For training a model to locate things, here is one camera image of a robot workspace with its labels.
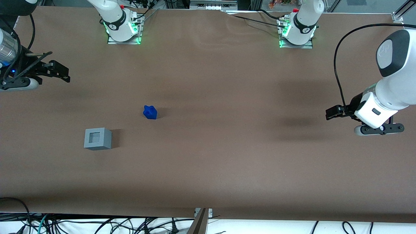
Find teal floor cable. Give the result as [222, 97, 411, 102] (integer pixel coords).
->
[32, 214, 50, 234]

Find black tangled floor cable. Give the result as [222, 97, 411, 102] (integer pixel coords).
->
[49, 217, 182, 234]

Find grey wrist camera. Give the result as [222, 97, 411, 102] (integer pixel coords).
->
[0, 76, 40, 92]
[354, 123, 405, 137]

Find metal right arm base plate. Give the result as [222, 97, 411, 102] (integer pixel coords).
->
[107, 16, 144, 45]

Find black base connector cables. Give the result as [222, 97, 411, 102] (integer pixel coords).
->
[130, 0, 160, 22]

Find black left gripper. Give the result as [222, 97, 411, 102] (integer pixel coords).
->
[326, 92, 371, 121]

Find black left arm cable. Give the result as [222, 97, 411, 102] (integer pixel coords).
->
[334, 23, 416, 112]

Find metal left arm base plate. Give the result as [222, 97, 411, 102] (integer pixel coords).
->
[279, 18, 314, 49]

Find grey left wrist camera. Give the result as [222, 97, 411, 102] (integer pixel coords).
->
[354, 123, 405, 137]

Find long black table cable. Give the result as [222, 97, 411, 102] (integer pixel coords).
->
[224, 12, 286, 27]

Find aluminium profile post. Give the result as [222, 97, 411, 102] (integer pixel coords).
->
[187, 208, 209, 234]

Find blue star-shaped part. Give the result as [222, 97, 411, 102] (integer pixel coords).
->
[143, 105, 158, 120]

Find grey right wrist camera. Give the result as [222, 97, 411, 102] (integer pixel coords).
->
[0, 76, 40, 92]

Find short black table cable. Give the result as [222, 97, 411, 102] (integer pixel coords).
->
[258, 9, 286, 20]

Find black looping floor cable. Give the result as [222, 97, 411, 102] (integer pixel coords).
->
[0, 197, 32, 234]

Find gray cube base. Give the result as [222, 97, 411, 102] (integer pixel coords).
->
[84, 127, 112, 151]

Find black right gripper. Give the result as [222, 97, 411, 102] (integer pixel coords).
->
[0, 49, 71, 85]

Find brown table cover sheet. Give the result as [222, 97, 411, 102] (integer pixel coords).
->
[0, 6, 416, 223]

